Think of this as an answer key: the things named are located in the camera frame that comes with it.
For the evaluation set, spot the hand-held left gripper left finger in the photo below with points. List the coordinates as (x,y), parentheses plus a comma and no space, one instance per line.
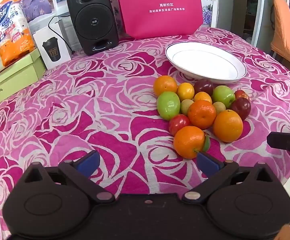
(90,161)

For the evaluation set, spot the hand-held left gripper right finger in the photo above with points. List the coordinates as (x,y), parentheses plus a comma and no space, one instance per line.
(207,162)

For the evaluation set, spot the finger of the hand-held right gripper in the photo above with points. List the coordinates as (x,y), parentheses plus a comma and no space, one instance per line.
(285,142)

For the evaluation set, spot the small green lime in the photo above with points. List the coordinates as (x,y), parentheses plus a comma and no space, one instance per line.
(207,143)

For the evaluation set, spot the mandarin orange with stem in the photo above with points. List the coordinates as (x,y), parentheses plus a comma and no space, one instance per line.
(188,142)

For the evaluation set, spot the small bright red fruit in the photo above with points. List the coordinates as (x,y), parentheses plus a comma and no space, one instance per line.
(178,123)

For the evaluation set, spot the dark red plum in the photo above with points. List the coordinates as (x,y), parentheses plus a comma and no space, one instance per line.
(203,86)
(241,108)

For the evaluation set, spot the small tan round fruit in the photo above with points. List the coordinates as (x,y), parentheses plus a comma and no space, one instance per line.
(220,107)
(185,106)

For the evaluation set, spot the red and yellow apple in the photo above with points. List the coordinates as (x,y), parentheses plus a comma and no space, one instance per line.
(242,94)

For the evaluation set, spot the small orange tangerine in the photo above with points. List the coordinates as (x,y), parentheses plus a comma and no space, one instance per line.
(202,97)

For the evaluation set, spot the green apple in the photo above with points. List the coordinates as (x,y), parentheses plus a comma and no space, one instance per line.
(223,96)
(168,105)

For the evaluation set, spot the white oval plate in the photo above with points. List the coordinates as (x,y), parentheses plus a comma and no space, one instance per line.
(205,61)

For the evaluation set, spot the person's left hand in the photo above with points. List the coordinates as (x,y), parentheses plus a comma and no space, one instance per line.
(288,233)

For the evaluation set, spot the pink rose print tablecloth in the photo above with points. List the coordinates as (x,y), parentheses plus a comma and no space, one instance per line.
(85,105)

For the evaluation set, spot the yellow-orange citrus fruit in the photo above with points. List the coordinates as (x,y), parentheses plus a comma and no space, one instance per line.
(185,91)

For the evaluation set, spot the orange covered chair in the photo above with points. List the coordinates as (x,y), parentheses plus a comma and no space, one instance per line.
(285,30)

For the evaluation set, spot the green cardboard box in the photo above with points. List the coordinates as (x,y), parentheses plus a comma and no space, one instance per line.
(12,77)

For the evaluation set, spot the white box with cup print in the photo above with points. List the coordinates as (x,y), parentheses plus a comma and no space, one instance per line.
(52,48)

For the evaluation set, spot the black speaker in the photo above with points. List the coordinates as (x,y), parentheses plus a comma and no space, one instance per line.
(92,17)

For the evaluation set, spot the pink fabric bag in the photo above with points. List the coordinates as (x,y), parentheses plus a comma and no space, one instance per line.
(160,10)

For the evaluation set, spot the bedding photo poster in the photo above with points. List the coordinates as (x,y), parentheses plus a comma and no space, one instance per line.
(36,7)

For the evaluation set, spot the grey sliding door frame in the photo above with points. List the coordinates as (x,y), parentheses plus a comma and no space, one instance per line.
(260,10)

